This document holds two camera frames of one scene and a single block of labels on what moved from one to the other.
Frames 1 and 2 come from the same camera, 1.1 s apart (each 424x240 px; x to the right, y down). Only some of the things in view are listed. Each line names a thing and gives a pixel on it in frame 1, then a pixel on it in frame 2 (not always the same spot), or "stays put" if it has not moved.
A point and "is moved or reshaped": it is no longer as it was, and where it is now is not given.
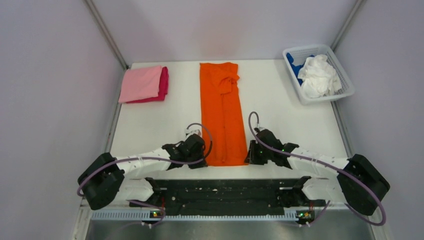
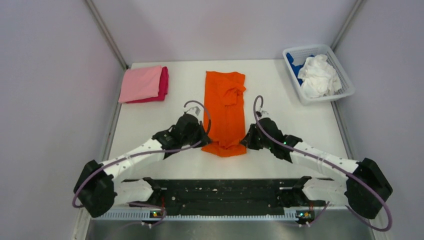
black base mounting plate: x=234 y=196 stays put
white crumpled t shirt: x=319 y=78 stays put
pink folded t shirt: x=140 y=83 stays put
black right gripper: x=252 y=158 to x=248 y=140
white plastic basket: x=298 y=54 stays put
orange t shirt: x=221 y=114 is moved or reshaped
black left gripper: x=198 y=165 to x=205 y=140
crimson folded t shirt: x=163 y=88 stays put
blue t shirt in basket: x=297 y=69 stays put
